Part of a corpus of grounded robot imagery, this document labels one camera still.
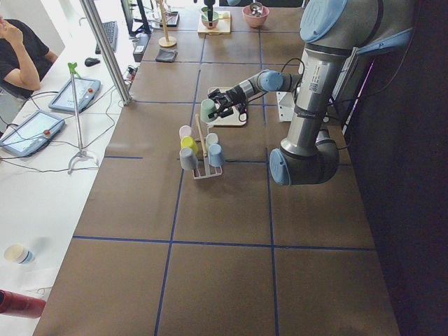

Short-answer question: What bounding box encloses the white wire cup rack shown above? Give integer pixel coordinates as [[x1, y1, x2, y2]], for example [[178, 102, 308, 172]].
[[183, 113, 223, 180]]

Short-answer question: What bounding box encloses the paper cup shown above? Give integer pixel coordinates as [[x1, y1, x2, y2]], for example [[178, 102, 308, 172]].
[[3, 244, 34, 265]]

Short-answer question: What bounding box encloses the grey cup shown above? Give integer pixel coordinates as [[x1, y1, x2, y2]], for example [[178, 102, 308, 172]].
[[179, 147, 198, 171]]

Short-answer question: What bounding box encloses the pink bowl with ice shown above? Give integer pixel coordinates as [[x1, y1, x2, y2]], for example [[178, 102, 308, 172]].
[[241, 6, 270, 28]]

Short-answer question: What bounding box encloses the white pedestal column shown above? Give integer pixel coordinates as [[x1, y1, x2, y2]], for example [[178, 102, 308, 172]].
[[275, 90, 330, 123]]

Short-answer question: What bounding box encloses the black box with label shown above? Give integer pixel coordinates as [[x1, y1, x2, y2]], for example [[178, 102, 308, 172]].
[[132, 34, 150, 62]]

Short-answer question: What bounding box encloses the teach pendant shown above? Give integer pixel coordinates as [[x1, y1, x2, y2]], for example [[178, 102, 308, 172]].
[[1, 110, 65, 158], [48, 78, 101, 113]]

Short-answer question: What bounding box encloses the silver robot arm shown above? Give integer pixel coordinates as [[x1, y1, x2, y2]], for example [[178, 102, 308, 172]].
[[201, 1, 414, 186]]

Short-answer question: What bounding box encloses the yellow cup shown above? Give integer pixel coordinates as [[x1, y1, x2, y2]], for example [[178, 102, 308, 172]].
[[181, 136, 199, 154]]

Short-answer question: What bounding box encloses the light blue cup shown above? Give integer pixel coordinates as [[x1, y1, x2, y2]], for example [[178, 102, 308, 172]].
[[208, 143, 225, 167]]

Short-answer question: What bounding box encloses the wooden mug tree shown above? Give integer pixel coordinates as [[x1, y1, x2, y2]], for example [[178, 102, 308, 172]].
[[156, 0, 177, 48]]

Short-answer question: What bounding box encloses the green tipped metal stand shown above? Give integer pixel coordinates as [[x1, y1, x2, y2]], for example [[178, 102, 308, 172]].
[[67, 62, 99, 175]]

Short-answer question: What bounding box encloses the white cup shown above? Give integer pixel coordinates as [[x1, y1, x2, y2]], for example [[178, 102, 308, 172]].
[[205, 132, 219, 149]]

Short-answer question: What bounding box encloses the green cup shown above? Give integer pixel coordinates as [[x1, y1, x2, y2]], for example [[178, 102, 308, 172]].
[[200, 99, 218, 123]]

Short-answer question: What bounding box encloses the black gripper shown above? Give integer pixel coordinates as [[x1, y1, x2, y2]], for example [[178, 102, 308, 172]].
[[204, 0, 215, 22], [207, 85, 246, 119]]

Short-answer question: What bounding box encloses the metal scoop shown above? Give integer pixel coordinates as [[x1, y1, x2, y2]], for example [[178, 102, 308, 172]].
[[249, 1, 263, 17]]

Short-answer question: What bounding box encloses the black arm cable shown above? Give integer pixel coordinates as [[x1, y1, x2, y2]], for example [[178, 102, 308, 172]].
[[244, 57, 305, 106]]

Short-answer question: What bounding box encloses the near teach pendant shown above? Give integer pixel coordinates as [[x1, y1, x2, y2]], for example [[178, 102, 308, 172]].
[[1, 110, 65, 158]]

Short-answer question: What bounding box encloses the green bowl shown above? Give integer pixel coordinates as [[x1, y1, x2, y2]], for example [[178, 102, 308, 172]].
[[200, 6, 220, 29]]

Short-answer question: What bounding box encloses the black keyboard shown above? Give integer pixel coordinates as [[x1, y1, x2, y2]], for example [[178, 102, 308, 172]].
[[102, 21, 118, 53]]

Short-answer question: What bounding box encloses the black computer mouse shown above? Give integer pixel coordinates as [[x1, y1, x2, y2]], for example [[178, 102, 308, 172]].
[[84, 57, 100, 67]]

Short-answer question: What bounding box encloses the wooden cutting board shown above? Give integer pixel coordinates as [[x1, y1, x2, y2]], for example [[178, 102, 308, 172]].
[[197, 10, 232, 34]]

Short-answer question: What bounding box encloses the far teach pendant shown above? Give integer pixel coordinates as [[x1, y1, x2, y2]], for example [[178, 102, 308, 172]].
[[48, 78, 101, 113]]

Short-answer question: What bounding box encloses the pink cup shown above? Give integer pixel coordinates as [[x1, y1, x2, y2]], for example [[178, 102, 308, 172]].
[[178, 125, 195, 140]]

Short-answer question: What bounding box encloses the grey folded cloth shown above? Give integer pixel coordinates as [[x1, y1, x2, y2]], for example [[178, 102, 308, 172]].
[[155, 48, 177, 63]]

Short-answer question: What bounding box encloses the aluminium frame post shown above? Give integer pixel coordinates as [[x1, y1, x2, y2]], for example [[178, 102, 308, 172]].
[[80, 0, 132, 106]]

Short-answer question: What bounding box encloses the seated person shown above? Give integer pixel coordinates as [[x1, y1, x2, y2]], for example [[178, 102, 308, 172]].
[[1, 18, 58, 99]]

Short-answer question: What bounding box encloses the cream rabbit tray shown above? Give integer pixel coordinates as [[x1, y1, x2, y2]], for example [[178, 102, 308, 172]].
[[208, 106, 247, 127]]

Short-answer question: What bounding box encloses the red bottle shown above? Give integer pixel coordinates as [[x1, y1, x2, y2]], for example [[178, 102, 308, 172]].
[[0, 290, 46, 319]]

